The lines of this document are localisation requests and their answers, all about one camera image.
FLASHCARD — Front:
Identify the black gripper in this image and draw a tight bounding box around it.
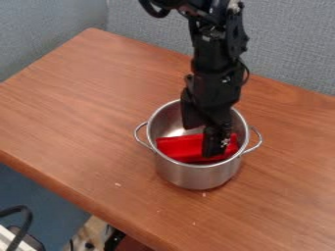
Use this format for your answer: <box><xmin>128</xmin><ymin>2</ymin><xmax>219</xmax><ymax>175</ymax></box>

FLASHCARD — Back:
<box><xmin>180</xmin><ymin>62</ymin><xmax>246</xmax><ymax>158</ymax></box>

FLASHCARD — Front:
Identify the red block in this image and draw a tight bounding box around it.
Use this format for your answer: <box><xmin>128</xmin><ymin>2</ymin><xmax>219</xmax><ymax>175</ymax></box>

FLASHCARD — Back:
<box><xmin>156</xmin><ymin>133</ymin><xmax>239</xmax><ymax>164</ymax></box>

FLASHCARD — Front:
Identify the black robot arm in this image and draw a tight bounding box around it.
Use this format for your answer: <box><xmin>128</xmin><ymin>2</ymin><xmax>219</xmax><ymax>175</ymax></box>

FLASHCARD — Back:
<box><xmin>139</xmin><ymin>0</ymin><xmax>250</xmax><ymax>158</ymax></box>

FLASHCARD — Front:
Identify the stainless steel pot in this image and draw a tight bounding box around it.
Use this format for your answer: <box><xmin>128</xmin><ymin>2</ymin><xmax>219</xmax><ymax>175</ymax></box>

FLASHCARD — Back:
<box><xmin>134</xmin><ymin>100</ymin><xmax>263</xmax><ymax>190</ymax></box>

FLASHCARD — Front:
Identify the beige clutter under table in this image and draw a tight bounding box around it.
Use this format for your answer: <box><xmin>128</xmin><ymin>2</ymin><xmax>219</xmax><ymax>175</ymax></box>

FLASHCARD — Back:
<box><xmin>70</xmin><ymin>215</ymin><xmax>126</xmax><ymax>251</ymax></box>

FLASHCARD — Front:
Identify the white box under table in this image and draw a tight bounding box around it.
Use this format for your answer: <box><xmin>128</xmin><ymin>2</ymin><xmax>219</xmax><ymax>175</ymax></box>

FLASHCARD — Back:
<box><xmin>0</xmin><ymin>225</ymin><xmax>46</xmax><ymax>251</ymax></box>

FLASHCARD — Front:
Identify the black cable loop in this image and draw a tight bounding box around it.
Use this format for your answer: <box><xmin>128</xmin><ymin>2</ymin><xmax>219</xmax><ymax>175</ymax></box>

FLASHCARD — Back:
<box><xmin>0</xmin><ymin>205</ymin><xmax>34</xmax><ymax>251</ymax></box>

